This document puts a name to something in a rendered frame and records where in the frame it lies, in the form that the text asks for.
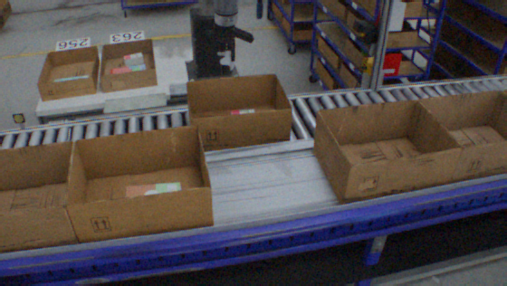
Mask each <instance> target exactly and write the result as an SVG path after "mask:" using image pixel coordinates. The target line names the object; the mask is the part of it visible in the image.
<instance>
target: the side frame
mask: <svg viewBox="0 0 507 286"><path fill-rule="evenodd" d="M501 193H503V194H502V196H501V197H500V198H499V196H500V195H501ZM487 196H488V198H487V200H486V201H484V199H485V197H487ZM472 199H473V201H472V203H471V204H470V202H471V200H472ZM479 199H480V200H479ZM455 203H457V204H456V207H454V205H455ZM469 204H470V205H469ZM440 205H441V209H440V210H439V211H438V208H439V206H440ZM505 208H507V178H506V179H502V180H497V181H492V182H488V183H483V184H479V185H474V186H466V187H461V188H456V189H452V190H447V191H443V192H438V193H433V194H428V195H420V196H415V197H410V198H406V199H403V200H399V201H395V202H390V203H385V204H380V205H371V206H365V207H361V208H355V209H350V210H345V211H340V212H335V213H329V214H324V215H319V216H314V217H309V218H303V219H299V220H292V221H287V222H282V223H277V224H267V225H262V226H255V227H250V228H239V229H234V230H229V231H223V232H218V233H212V234H202V235H199V234H198V235H192V236H188V237H181V238H176V239H172V238H171V239H166V240H161V241H155V242H144V243H136V244H133V243H131V244H126V245H122V246H117V245H116V246H111V247H106V248H97V249H92V250H82V251H77V252H75V251H72V252H67V253H55V254H46V255H41V256H32V257H27V258H24V257H23V258H18V259H13V260H12V259H9V260H4V261H0V286H86V285H91V284H99V283H104V282H106V283H108V282H113V281H125V280H129V279H131V280H135V279H139V278H143V277H144V278H148V277H153V276H158V275H159V276H162V275H167V274H171V273H181V272H190V271H199V270H204V269H209V268H214V267H219V266H228V265H234V264H238V263H243V262H252V261H258V260H262V259H268V258H277V257H282V256H287V255H292V254H296V253H306V252H310V251H313V250H317V249H320V248H325V247H331V246H334V245H340V244H344V243H353V242H358V241H362V240H367V239H372V238H377V237H379V236H382V235H386V234H394V233H399V232H403V231H408V230H413V229H416V228H421V227H426V226H429V225H431V224H438V223H442V222H447V221H451V220H455V219H460V218H464V217H468V216H473V215H480V214H485V213H489V212H493V211H498V210H502V209H505ZM431 209H432V210H431ZM424 210H425V211H424ZM423 211H424V213H423V214H422V212H423ZM407 213H408V214H407ZM406 214H407V217H406V218H405V216H406ZM389 217H390V219H389V221H387V220H388V218H389ZM380 220H381V221H380ZM370 221H372V225H368V224H369V222H370ZM351 224H354V225H353V228H352V229H350V225H351ZM331 228H334V232H333V233H332V234H331V233H330V231H331ZM341 228H343V229H341ZM311 232H314V233H313V236H312V237H311ZM292 235H293V240H292V241H290V238H291V236H292ZM271 239H273V243H272V244H269V240H271ZM248 243H251V248H247V244H248ZM225 247H229V251H227V252H226V251H225ZM237 247H239V248H237ZM204 250H206V252H207V255H204V254H203V251H204ZM216 250H217V251H216ZM181 253H183V254H184V255H185V258H183V259H182V258H181V255H180V254H181ZM159 256H162V262H160V261H159V259H158V257H159ZM170 256H172V257H170ZM136 260H140V264H137V263H136ZM115 262H117V263H118V266H119V267H115V265H114V263H115ZM127 262H128V263H127ZM92 265H95V266H96V270H93V269H92ZM103 265H106V266H103ZM71 268H73V270H74V272H71V270H70V269H71ZM48 271H51V273H52V274H53V275H49V273H48ZM27 273H29V275H30V277H31V278H27V277H26V274H27ZM39 274H40V275H39ZM5 276H6V279H7V280H8V281H5V280H4V279H3V277H5ZM15 277H18V278H15Z"/></svg>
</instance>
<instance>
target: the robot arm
mask: <svg viewBox="0 0 507 286"><path fill-rule="evenodd" d="M237 23H238V0H215V21H214V22H213V44H215V52H218V55H219V56H224V58H222V59H221V60H220V63H221V64H223V65H229V66H230V68H231V70H232V69H233V68H234V63H235V37H236V38H239V39H241V40H242V41H245V42H247V43H253V41H254V35H253V34H252V33H248V32H246V31H244V30H241V29H240V28H238V27H235V25H236V24H237ZM214 38H215V41H214Z"/></svg>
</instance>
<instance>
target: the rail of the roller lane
mask: <svg viewBox="0 0 507 286"><path fill-rule="evenodd" d="M502 78H505V79H506V80H507V74H498V75H492V76H479V77H472V78H460V79H452V80H439V81H420V82H413V83H406V84H402V83H399V84H392V85H385V86H379V88H378V90H374V91H376V92H377V93H378V95H379V93H380V91H381V90H384V89H386V90H387V91H388V92H389V93H390V92H391V91H392V90H393V89H399V91H400V92H401V91H402V90H403V89H404V88H405V87H408V88H409V89H410V90H412V89H413V88H415V87H419V88H420V89H421V90H422V89H423V88H424V87H425V86H426V85H429V86H430V87H431V88H433V87H434V86H435V85H439V86H440V87H443V86H444V84H446V83H449V84H450V85H451V86H453V84H454V83H460V84H461V85H462V84H463V83H464V82H465V81H468V82H469V83H470V84H472V83H473V81H479V82H480V83H481V82H482V81H483V80H487V81H488V82H490V81H491V80H492V79H497V80H501V79H502ZM371 91H372V89H371V88H370V87H363V88H356V89H341V90H334V91H319V92H311V93H307V92H304V93H296V94H291V95H287V96H288V99H289V100H291V101H292V105H293V107H294V108H295V110H296V111H298V110H297V109H296V107H295V105H294V102H295V100H296V99H298V98H303V99H304V100H305V102H306V103H307V105H308V107H309V108H310V110H312V109H311V107H310V105H309V104H308V99H309V98H310V97H311V96H314V97H316V98H317V99H318V101H319V102H320V98H321V97H323V96H328V97H329V98H330V99H331V100H332V99H333V97H334V96H335V95H336V94H340V95H341V96H342V98H343V99H344V100H345V96H346V94H348V93H349V92H351V93H353V94H354V95H355V97H356V98H357V93H358V92H365V93H366V95H367V96H368V94H369V93H370V92H371ZM332 101H333V100H332ZM333 103H334V101H333ZM320 104H321V102H320ZM334 104H335V103H334ZM321 106H322V107H323V105H322V104H321ZM335 106H336V104H335ZM336 107H337V106H336ZM323 108H324V107H323ZM324 109H325V108H324ZM187 111H188V109H187V107H179V108H172V109H164V110H150V111H142V112H135V113H128V114H119V115H113V116H106V117H98V118H95V119H78V120H71V121H64V122H58V123H52V124H44V125H38V126H31V127H25V130H21V128H18V129H5V130H2V131H0V138H1V139H2V143H3V142H4V139H5V135H9V134H10V135H12V134H13V135H15V142H16V140H17V138H18V136H19V134H20V133H22V132H24V133H27V134H28V135H29V137H30V138H29V140H28V142H27V145H26V146H28V145H29V142H30V140H31V136H32V133H33V132H34V131H36V130H39V131H41V132H42V133H43V139H44V135H45V133H46V131H47V129H54V130H55V131H56V140H55V142H57V138H58V135H59V132H60V129H61V128H62V127H66V128H68V129H71V130H72V131H73V128H74V127H75V125H81V126H82V127H83V128H84V132H83V138H86V128H87V126H88V125H89V124H90V123H94V124H96V125H97V126H98V135H97V137H98V136H99V135H100V125H101V123H102V122H104V121H108V122H110V123H111V134H114V126H115V122H116V121H117V120H118V119H122V120H124V121H125V123H126V132H129V120H130V119H132V118H136V119H138V120H139V130H143V119H144V118H145V117H146V116H150V117H152V118H153V120H154V128H155V129H157V116H158V115H160V114H165V115H166V116H167V117H168V126H169V127H172V125H171V118H170V116H171V115H172V114H173V113H175V112H178V113H180V114H182V119H183V124H184V125H186V113H187ZM2 143H1V145H2ZM41 143H43V140H42V142H41ZM14 146H15V143H14Z"/></svg>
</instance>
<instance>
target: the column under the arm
mask: <svg viewBox="0 0 507 286"><path fill-rule="evenodd" d="M189 14H190V23H191V33H192V37H191V43H192V54H193V61H185V65H186V69H187V77H188V81H199V80H208V79H217V78H228V77H238V76H239V74H238V70H237V68H236V66H235V65H234V68H233V69H232V70H231V68H230V66H229V65H223V64H221V63H220V60H221V59H222V58H224V56H219V55H218V52H215V44H213V22H214V21H215V16H214V15H201V14H199V7H193V8H190V9H189Z"/></svg>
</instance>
